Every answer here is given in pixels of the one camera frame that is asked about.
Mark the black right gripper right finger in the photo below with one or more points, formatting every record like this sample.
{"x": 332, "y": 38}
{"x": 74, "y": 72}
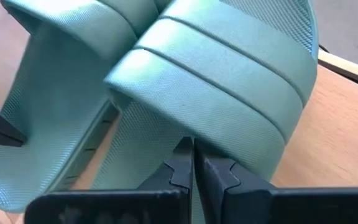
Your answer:
{"x": 213, "y": 180}

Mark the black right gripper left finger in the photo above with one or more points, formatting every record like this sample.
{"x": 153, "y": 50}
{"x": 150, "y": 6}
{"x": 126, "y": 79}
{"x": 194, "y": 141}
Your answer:
{"x": 179, "y": 171}

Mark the wooden shelf with black frame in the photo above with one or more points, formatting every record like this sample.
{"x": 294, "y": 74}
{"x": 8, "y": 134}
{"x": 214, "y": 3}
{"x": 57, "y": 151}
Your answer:
{"x": 337, "y": 140}

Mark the green rubber slide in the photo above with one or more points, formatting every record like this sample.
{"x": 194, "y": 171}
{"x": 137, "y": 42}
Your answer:
{"x": 213, "y": 90}
{"x": 51, "y": 102}

